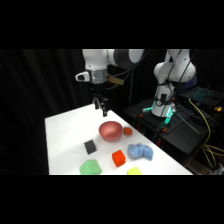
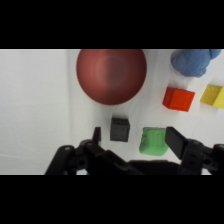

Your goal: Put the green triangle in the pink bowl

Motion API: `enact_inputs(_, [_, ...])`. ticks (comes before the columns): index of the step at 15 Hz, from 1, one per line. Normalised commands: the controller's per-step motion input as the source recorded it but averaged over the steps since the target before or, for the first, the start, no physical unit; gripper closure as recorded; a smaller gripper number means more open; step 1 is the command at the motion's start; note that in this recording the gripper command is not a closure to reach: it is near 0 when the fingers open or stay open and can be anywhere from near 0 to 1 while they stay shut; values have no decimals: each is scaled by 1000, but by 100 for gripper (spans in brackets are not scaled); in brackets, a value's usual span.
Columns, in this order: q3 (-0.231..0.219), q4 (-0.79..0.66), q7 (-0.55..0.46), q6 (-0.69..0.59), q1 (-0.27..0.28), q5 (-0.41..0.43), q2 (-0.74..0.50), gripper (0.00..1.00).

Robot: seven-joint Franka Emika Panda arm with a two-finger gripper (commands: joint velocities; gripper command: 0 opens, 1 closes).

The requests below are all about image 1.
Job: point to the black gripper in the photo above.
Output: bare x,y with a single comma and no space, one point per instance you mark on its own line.
98,89

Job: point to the green triangle block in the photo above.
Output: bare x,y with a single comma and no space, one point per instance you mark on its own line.
90,167

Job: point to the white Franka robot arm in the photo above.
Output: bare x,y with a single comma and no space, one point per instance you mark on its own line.
96,61

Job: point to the pink bowl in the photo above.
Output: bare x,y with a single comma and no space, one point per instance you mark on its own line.
110,131

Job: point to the black cube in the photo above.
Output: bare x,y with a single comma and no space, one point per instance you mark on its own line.
90,147

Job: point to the red cube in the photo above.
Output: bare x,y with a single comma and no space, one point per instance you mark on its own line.
118,158

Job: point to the blue plush toy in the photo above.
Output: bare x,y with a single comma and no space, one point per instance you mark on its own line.
140,151

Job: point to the black curtain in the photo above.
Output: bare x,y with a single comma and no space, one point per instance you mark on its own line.
33,100

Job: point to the yellow block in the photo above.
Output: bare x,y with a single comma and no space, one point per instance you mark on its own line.
134,171

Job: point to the black robot stand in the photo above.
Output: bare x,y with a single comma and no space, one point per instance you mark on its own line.
186,133

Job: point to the black laptop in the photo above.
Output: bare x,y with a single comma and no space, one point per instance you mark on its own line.
203,95

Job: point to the small yellow object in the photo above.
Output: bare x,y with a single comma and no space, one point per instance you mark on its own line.
218,108

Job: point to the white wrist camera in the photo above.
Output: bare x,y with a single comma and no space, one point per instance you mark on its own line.
82,76

